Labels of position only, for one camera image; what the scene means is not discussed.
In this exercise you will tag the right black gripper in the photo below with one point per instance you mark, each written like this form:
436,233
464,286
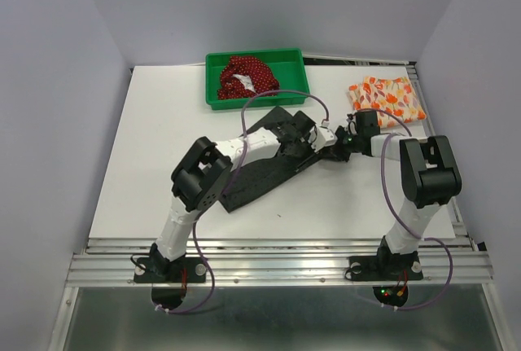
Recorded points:
337,152

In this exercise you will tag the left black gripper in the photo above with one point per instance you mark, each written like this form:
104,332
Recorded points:
305,141

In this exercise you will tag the dark grey dotted skirt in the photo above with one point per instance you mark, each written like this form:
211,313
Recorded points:
259,177

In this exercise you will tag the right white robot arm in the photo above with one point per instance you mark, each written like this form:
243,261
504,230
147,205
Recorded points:
430,178

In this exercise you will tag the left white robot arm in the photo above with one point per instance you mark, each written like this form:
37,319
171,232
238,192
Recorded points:
232,173

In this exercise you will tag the folded orange floral skirt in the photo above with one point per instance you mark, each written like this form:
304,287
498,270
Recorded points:
394,96

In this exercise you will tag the red polka dot skirt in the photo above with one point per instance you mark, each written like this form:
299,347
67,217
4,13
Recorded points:
244,77

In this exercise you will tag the green plastic tray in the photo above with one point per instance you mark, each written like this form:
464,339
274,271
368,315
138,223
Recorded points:
286,64

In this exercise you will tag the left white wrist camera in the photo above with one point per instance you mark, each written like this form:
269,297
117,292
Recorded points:
321,137

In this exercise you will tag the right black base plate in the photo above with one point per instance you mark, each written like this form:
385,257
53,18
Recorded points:
374,269

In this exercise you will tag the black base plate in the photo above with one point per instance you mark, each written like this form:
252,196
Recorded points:
183,270
374,269

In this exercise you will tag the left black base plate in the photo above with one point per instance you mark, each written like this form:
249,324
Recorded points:
183,270

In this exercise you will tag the aluminium rail frame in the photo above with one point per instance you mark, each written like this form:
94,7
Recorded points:
265,262

